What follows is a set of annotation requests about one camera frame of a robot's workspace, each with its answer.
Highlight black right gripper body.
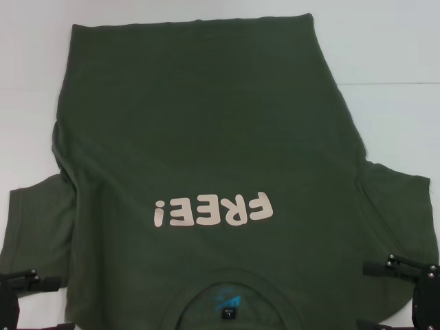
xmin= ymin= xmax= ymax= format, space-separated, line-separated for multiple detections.
xmin=408 ymin=263 xmax=440 ymax=330

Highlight dark green FREE t-shirt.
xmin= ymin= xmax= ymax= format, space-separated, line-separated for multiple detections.
xmin=0 ymin=12 xmax=433 ymax=330

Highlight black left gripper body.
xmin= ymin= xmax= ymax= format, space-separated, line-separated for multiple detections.
xmin=0 ymin=285 xmax=23 ymax=330

